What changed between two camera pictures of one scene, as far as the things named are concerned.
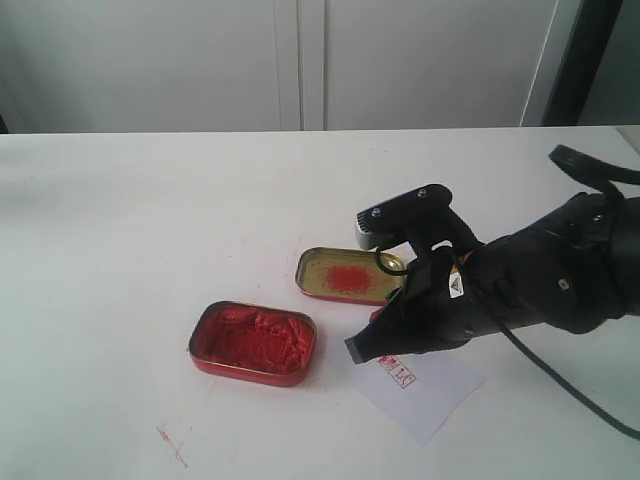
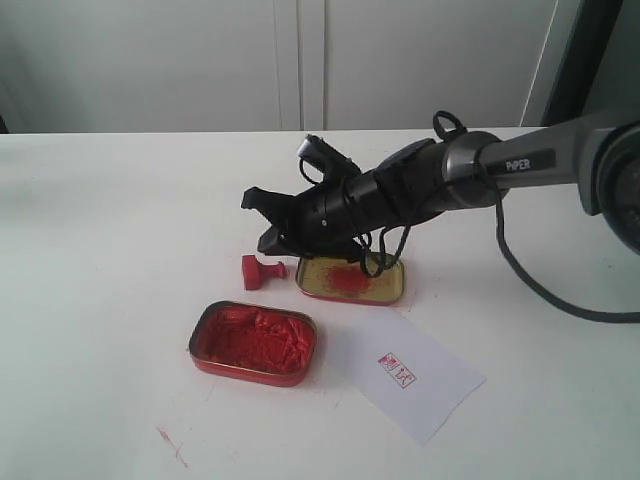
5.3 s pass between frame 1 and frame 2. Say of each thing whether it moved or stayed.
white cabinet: stayed
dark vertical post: stayed
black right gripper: moved
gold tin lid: stayed
